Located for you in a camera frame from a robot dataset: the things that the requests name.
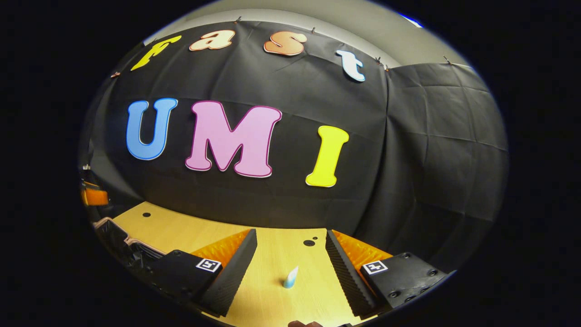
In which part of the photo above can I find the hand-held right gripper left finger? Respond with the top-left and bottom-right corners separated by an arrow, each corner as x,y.
144,228 -> 258,317

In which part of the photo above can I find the black backdrop cloth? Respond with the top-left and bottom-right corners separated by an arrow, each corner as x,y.
78,20 -> 509,273

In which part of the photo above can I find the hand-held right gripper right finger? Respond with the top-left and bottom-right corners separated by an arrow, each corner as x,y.
325,230 -> 448,318

